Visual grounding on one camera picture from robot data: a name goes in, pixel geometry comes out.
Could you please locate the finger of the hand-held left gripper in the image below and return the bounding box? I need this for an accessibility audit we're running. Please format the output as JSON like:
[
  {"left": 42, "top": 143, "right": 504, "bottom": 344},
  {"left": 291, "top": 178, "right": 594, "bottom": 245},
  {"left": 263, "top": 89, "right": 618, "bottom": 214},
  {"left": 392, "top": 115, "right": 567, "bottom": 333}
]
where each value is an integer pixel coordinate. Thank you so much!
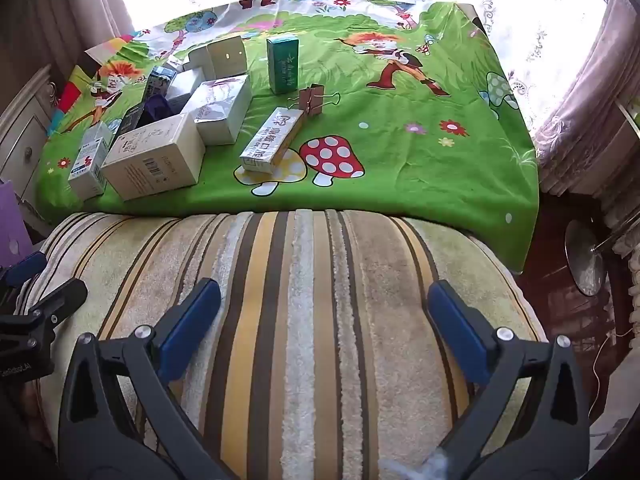
[
  {"left": 0, "top": 251, "right": 48, "bottom": 288},
  {"left": 0, "top": 277, "right": 89, "bottom": 352}
]

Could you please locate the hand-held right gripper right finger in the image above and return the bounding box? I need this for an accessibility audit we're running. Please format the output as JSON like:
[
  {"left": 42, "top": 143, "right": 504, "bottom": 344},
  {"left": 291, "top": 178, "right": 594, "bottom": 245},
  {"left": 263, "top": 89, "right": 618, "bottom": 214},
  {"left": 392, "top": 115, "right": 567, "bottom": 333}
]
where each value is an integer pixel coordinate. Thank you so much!
[{"left": 427, "top": 280, "right": 591, "bottom": 480}]

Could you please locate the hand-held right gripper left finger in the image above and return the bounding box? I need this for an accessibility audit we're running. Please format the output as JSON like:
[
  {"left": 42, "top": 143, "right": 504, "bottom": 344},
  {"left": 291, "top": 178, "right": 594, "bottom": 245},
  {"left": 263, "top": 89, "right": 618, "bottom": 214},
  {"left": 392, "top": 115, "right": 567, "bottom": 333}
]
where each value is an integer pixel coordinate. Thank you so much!
[{"left": 57, "top": 277, "right": 236, "bottom": 480}]

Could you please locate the purple cardboard box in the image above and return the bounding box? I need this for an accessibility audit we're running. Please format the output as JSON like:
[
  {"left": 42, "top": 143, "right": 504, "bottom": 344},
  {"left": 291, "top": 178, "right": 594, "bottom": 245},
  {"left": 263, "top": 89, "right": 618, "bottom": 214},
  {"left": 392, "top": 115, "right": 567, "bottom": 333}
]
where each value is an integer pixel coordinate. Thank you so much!
[{"left": 0, "top": 180, "right": 35, "bottom": 263}]

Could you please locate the white plastic bracket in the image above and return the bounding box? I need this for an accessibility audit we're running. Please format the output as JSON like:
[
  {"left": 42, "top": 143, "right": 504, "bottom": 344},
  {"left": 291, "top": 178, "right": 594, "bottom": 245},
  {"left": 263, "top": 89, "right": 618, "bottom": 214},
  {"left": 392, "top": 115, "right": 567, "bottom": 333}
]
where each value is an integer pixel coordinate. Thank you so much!
[{"left": 206, "top": 35, "right": 248, "bottom": 81}]

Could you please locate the white medicine box red mark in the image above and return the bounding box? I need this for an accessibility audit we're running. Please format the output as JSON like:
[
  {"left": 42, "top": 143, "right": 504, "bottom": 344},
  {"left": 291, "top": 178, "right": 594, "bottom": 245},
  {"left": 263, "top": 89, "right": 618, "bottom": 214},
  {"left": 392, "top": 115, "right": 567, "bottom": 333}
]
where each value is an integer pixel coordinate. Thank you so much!
[{"left": 67, "top": 121, "right": 115, "bottom": 201}]

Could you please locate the striped beige sofa cushion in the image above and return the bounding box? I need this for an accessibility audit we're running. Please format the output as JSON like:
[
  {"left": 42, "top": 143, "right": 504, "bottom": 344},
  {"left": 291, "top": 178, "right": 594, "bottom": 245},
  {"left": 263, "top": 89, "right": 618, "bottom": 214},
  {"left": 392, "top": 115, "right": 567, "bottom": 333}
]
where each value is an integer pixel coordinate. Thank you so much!
[{"left": 17, "top": 209, "right": 548, "bottom": 480}]

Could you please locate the white ornate cabinet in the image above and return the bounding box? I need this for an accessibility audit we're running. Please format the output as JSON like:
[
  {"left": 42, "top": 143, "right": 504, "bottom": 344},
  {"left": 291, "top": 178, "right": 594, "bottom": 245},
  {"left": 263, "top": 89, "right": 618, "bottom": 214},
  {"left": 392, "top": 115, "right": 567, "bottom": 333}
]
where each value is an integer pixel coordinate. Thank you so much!
[{"left": 0, "top": 64, "right": 63, "bottom": 226}]

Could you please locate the round metal lamp base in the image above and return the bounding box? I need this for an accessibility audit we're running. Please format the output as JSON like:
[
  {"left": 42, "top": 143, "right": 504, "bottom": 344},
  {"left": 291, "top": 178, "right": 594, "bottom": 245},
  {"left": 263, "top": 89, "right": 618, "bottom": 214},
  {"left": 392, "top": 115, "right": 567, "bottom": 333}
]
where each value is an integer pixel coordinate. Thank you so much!
[{"left": 565, "top": 220, "right": 608, "bottom": 297}]

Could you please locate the large cream white box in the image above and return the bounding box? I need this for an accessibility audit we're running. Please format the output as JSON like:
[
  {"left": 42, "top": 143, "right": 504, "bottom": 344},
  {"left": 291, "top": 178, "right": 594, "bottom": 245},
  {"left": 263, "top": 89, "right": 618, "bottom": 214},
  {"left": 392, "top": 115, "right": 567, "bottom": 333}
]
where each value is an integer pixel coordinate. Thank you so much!
[{"left": 100, "top": 112, "right": 207, "bottom": 202}]

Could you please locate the dark grey box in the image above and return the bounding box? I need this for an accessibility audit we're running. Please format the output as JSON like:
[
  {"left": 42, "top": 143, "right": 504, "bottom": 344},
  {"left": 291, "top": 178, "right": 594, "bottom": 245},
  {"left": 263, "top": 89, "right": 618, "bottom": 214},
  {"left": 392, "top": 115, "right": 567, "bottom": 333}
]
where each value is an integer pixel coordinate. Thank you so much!
[{"left": 112, "top": 104, "right": 148, "bottom": 148}]

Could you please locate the green cartoon printed tablecloth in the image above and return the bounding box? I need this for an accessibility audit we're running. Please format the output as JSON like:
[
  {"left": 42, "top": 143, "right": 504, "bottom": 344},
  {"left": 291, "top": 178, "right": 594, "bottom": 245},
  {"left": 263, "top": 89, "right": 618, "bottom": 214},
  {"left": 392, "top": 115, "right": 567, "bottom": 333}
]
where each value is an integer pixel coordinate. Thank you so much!
[{"left": 39, "top": 0, "right": 541, "bottom": 273}]

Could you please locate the long white carton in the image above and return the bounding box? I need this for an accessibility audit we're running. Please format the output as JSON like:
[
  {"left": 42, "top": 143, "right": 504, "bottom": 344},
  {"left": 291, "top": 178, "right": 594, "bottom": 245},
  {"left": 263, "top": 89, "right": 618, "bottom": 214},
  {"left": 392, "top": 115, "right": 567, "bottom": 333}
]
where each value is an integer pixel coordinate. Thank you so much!
[{"left": 239, "top": 106, "right": 307, "bottom": 173}]

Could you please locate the white box with silver print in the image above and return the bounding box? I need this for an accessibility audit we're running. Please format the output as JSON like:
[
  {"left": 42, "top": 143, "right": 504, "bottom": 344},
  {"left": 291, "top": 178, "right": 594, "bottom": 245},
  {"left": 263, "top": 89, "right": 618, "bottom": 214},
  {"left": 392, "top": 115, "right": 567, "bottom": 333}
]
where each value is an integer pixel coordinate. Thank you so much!
[{"left": 180, "top": 74, "right": 253, "bottom": 146}]

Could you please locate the white medicine box blue end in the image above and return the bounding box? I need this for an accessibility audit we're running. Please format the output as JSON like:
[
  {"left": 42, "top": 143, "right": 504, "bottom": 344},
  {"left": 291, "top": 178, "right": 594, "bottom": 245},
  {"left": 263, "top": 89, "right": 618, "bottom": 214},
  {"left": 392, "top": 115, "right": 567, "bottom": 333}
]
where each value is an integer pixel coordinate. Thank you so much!
[{"left": 142, "top": 66, "right": 177, "bottom": 103}]

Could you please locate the rose gold binder clip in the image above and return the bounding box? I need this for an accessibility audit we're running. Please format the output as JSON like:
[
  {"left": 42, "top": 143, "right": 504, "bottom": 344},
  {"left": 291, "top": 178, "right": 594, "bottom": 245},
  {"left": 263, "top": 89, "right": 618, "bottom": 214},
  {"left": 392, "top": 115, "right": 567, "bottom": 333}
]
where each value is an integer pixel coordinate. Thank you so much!
[{"left": 298, "top": 83, "right": 341, "bottom": 118}]

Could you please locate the brown curtain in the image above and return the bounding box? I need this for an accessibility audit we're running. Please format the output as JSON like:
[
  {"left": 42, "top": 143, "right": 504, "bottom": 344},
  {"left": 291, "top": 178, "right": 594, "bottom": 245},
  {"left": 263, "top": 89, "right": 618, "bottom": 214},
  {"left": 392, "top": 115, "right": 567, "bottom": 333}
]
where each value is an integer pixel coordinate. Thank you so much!
[{"left": 0, "top": 0, "right": 136, "bottom": 81}]

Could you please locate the pink curtain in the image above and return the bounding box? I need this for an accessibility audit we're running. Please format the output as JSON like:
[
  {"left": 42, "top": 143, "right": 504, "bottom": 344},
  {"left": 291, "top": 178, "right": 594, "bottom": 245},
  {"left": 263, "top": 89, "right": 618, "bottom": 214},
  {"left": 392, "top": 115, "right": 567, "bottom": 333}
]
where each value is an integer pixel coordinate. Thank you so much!
[{"left": 535, "top": 0, "right": 640, "bottom": 196}]

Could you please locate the small plain white box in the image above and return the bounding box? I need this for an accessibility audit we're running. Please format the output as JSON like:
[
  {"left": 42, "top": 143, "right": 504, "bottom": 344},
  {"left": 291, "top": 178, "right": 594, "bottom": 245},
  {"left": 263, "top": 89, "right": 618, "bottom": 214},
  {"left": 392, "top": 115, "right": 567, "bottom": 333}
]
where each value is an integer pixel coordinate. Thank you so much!
[{"left": 181, "top": 45, "right": 211, "bottom": 73}]

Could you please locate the green and white carton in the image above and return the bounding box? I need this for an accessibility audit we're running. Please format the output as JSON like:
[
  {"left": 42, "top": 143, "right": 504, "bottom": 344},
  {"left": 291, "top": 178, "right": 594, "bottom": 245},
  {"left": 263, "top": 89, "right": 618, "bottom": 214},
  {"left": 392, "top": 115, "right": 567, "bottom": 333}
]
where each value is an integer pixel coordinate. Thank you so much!
[{"left": 266, "top": 34, "right": 301, "bottom": 95}]

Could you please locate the white lace curtain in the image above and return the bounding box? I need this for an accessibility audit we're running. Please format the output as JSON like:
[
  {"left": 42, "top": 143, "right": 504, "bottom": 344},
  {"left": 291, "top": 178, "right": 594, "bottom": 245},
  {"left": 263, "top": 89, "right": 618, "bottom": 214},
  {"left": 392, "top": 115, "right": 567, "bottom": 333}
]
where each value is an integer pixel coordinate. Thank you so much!
[{"left": 325, "top": 0, "right": 608, "bottom": 131}]

